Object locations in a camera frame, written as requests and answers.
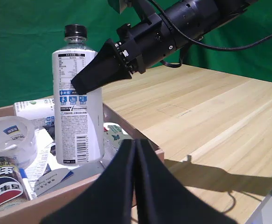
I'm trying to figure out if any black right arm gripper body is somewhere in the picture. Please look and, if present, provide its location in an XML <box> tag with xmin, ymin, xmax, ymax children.
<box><xmin>113</xmin><ymin>13</ymin><xmax>177</xmax><ymax>74</ymax></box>

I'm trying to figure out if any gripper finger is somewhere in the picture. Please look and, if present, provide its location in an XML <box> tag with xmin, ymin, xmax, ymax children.
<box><xmin>70</xmin><ymin>38</ymin><xmax>133</xmax><ymax>95</ymax></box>
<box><xmin>135</xmin><ymin>139</ymin><xmax>238</xmax><ymax>224</ymax></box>
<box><xmin>40</xmin><ymin>139</ymin><xmax>137</xmax><ymax>224</ymax></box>

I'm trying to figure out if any white bottle with black cap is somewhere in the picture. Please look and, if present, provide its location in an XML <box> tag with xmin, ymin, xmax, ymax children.
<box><xmin>51</xmin><ymin>24</ymin><xmax>105</xmax><ymax>167</ymax></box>

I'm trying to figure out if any brown cardboard box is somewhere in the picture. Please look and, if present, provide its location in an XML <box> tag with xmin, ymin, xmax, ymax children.
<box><xmin>0</xmin><ymin>102</ymin><xmax>166</xmax><ymax>224</ymax></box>

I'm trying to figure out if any white blue paper card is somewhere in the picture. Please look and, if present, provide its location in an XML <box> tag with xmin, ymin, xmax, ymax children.
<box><xmin>34</xmin><ymin>167</ymin><xmax>75</xmax><ymax>196</ymax></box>

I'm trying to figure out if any white pack with green butterfly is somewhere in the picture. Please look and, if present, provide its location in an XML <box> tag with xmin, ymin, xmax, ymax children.
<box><xmin>103</xmin><ymin>123</ymin><xmax>130</xmax><ymax>160</ymax></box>

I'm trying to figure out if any white printed paper leaflet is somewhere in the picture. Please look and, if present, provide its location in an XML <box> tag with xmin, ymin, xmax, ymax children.
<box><xmin>25</xmin><ymin>129</ymin><xmax>56</xmax><ymax>180</ymax></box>

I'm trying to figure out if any white carton with green print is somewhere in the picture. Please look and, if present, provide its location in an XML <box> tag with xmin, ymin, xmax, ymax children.
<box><xmin>14</xmin><ymin>97</ymin><xmax>56</xmax><ymax>128</ymax></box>

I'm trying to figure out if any green backdrop cloth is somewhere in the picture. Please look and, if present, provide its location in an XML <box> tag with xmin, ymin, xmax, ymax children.
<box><xmin>0</xmin><ymin>0</ymin><xmax>272</xmax><ymax>110</ymax></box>

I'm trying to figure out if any blue white marker pen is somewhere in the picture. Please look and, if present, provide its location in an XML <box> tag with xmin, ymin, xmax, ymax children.
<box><xmin>19</xmin><ymin>168</ymin><xmax>35</xmax><ymax>200</ymax></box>

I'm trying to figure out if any clear adhesive tape roll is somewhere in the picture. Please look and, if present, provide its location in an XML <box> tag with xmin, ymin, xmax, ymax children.
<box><xmin>0</xmin><ymin>116</ymin><xmax>38</xmax><ymax>168</ymax></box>

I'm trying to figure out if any black flat cable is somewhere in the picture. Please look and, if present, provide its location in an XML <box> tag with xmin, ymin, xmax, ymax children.
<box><xmin>160</xmin><ymin>43</ymin><xmax>191</xmax><ymax>69</ymax></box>

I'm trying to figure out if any black braided cable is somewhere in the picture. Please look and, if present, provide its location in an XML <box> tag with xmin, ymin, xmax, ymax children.
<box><xmin>149</xmin><ymin>0</ymin><xmax>272</xmax><ymax>51</ymax></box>

